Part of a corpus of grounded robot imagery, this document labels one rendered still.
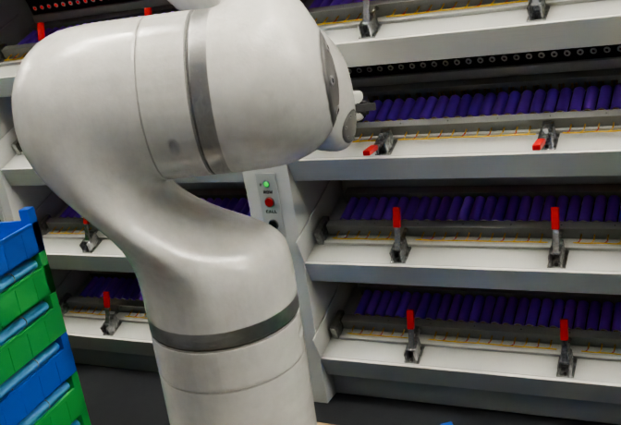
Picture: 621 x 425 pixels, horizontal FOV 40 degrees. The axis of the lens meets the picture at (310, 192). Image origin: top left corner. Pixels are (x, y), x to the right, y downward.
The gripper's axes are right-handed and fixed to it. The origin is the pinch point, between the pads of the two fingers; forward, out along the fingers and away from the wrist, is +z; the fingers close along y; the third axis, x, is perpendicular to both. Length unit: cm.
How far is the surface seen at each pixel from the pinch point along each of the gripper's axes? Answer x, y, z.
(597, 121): 4.6, -38.8, 3.1
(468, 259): 26.6, -17.5, 4.2
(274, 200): 16.0, 16.3, -0.1
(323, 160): 8.8, 5.4, -1.1
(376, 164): 9.9, -4.0, -0.4
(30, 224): 16, 50, -26
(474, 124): 4.1, -20.1, 2.8
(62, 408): 49, 50, -24
